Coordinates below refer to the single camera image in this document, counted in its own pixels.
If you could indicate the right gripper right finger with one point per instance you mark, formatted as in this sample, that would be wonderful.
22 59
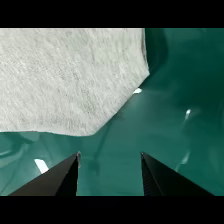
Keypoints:
161 180

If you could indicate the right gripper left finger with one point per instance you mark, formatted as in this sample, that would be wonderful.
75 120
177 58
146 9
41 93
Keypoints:
61 178

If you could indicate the white grey garment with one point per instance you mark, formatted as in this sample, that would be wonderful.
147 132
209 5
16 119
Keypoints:
63 80

